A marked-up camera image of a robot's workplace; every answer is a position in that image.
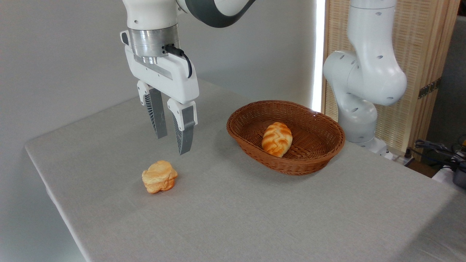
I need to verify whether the dark metal screen hinge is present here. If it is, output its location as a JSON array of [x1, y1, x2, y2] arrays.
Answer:
[[418, 77, 442, 99]]

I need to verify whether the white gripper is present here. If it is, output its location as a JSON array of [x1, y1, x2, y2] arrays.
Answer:
[[125, 45, 200, 155]]

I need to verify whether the white power strip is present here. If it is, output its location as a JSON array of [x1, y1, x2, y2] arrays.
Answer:
[[386, 150, 415, 166]]

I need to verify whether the brown oval wicker basket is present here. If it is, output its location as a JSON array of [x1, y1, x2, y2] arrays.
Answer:
[[226, 100, 345, 176]]

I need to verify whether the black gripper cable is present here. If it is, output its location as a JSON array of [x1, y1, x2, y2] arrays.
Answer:
[[165, 44, 193, 79]]

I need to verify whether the flaky layered bread piece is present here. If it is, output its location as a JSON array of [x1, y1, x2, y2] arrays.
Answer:
[[142, 160, 178, 194]]

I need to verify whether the bamboo folding screen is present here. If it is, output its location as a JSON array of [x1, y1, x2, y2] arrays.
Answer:
[[322, 0, 461, 153]]

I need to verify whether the braided glazed bread roll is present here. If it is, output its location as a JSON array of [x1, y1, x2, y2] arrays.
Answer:
[[262, 122, 293, 158]]

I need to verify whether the grey tablecloth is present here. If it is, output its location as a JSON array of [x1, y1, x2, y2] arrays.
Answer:
[[25, 76, 466, 262]]

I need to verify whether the black cable bundle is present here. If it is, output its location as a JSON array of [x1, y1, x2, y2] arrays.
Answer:
[[414, 139, 466, 172]]

